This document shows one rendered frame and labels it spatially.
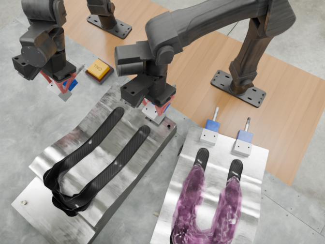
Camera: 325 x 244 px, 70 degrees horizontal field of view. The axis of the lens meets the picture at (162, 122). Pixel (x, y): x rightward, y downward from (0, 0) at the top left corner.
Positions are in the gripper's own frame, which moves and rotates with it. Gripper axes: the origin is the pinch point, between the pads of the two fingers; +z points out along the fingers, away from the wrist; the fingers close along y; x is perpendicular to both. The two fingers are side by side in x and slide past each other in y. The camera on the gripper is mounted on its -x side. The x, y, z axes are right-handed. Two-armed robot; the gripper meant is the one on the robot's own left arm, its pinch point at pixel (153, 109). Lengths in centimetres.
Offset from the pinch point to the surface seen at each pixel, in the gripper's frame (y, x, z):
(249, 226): 39.6, -5.4, 13.3
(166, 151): 6.7, -0.1, 16.6
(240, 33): -29, 146, 44
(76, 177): -4.7, -27.1, 10.7
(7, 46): -73, -9, 8
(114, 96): -15.7, -1.7, 4.2
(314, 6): 6, 205, 28
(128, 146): -1.3, -10.0, 10.3
